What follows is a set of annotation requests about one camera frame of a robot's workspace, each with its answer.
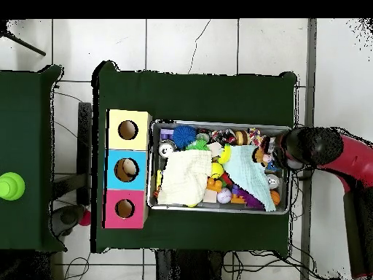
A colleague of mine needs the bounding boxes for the multicoloured rope toy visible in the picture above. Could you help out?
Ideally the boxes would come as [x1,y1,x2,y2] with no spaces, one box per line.
[247,128,267,147]

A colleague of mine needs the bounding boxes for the white baseball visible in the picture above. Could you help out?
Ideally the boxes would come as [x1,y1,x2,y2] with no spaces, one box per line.
[216,187,233,204]

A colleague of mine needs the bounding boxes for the black tripod leg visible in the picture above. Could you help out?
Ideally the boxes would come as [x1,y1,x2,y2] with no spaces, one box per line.
[0,20,47,57]

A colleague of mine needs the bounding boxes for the crushed silver can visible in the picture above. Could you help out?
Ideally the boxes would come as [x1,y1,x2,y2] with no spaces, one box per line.
[157,139,176,159]

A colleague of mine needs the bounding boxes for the brown monkey plush toy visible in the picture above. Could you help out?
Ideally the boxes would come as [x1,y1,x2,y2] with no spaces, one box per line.
[251,144,282,174]

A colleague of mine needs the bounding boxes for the cream cloth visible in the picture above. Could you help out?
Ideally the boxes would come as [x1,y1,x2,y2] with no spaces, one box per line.
[157,149,213,206]

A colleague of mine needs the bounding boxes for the blue spiky rubber ball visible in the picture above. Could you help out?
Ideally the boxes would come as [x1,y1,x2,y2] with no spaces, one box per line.
[172,125,198,150]

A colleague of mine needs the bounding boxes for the dark green table cloth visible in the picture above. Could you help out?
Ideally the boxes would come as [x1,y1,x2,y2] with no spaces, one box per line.
[0,64,66,253]
[91,61,298,259]

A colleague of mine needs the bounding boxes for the silver mesh bin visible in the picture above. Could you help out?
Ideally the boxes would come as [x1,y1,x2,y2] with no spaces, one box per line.
[146,120,293,215]

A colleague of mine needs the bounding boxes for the lime green stacking cup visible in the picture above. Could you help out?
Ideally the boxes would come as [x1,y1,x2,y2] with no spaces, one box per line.
[0,171,26,201]

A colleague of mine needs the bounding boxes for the grey pendant with red button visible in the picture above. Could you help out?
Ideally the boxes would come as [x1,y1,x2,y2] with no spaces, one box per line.
[51,203,92,238]

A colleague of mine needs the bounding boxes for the wooden box with three holes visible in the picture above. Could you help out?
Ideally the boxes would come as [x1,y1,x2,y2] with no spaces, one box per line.
[103,109,153,230]

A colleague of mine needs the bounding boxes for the light blue cloth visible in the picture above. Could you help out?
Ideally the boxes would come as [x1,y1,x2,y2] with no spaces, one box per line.
[222,144,277,212]

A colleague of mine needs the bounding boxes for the yellow plastic ball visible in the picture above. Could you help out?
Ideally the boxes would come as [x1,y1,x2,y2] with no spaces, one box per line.
[211,162,224,179]

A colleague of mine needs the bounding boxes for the green spiky rubber ball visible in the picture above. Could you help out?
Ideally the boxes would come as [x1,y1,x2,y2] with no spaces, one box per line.
[185,139,210,152]

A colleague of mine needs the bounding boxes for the crushed black can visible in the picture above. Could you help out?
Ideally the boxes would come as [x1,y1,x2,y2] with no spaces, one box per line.
[211,129,237,146]

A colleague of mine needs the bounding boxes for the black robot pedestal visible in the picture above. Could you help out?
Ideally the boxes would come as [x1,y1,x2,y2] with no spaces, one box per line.
[155,249,225,280]

